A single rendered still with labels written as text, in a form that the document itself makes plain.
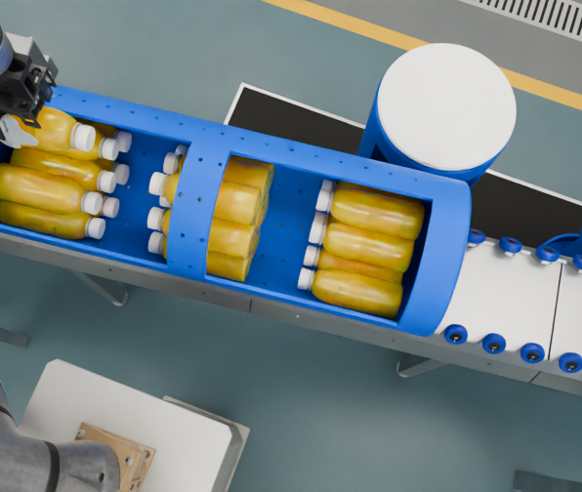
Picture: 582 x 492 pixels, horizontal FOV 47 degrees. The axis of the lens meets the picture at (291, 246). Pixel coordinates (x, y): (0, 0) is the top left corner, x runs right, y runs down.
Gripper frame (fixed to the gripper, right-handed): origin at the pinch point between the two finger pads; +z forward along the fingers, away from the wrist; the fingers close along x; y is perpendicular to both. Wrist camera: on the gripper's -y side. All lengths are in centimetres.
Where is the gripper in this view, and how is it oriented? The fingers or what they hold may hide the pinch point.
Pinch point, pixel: (20, 121)
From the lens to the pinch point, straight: 113.7
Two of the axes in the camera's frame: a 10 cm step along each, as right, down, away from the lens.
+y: 9.7, 2.5, 0.0
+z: -0.7, 2.5, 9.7
